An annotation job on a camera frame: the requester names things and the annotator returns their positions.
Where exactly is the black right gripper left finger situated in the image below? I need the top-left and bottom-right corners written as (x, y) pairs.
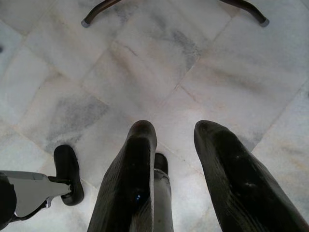
top-left (87, 119), bottom-right (158, 232)

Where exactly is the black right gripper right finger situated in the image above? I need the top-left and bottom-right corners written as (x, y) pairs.
top-left (194, 119), bottom-right (309, 232)

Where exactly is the black robot right foot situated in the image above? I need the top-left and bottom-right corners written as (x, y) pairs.
top-left (154, 153), bottom-right (169, 176)

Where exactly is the black robot foot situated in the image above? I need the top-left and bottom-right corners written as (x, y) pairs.
top-left (154, 153), bottom-right (169, 176)
top-left (53, 145), bottom-right (84, 206)

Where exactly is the grey robot right leg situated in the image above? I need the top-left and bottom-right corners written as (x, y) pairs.
top-left (153, 169), bottom-right (175, 232)

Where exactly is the grey robot leg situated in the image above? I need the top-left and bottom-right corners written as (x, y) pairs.
top-left (153, 169), bottom-right (175, 232)
top-left (0, 170), bottom-right (73, 229)

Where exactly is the black robot left foot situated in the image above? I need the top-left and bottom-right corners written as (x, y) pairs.
top-left (53, 145), bottom-right (84, 206)

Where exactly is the grey robot left leg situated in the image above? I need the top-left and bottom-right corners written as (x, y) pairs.
top-left (0, 170), bottom-right (73, 229)

